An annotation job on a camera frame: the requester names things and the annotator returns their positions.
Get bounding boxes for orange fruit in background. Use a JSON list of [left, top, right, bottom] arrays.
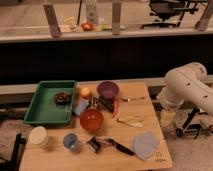
[[81, 22, 94, 31]]

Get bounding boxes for black wedge block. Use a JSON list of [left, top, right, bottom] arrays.
[[98, 97, 114, 113]]

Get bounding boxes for black handled tool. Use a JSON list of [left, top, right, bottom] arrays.
[[105, 138, 134, 156]]

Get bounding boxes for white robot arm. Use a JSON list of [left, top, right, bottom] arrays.
[[157, 62, 213, 116]]

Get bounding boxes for green plastic tray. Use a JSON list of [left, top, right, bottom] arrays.
[[24, 80, 76, 126]]

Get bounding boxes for brown pine cone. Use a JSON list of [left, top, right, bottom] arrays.
[[54, 92, 72, 105]]

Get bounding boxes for blue plastic cup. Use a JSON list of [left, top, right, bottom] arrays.
[[63, 133, 79, 151]]

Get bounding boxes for red plastic bowl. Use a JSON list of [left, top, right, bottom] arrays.
[[80, 109, 103, 132]]

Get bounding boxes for white plastic cup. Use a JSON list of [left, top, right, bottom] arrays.
[[29, 126, 49, 147]]

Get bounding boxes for black office chair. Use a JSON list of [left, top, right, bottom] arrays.
[[141, 0, 208, 29]]

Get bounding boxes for orange fruit on table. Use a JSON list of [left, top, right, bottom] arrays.
[[80, 87, 92, 99]]

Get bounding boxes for light blue cloth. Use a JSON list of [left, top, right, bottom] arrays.
[[133, 132, 160, 161]]

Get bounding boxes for red chili pepper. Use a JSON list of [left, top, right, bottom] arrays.
[[112, 98, 118, 117]]

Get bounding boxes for small black metal clip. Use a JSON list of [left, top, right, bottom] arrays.
[[87, 137, 101, 153]]

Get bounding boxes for purple plastic bowl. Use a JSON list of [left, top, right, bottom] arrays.
[[97, 81, 119, 99]]

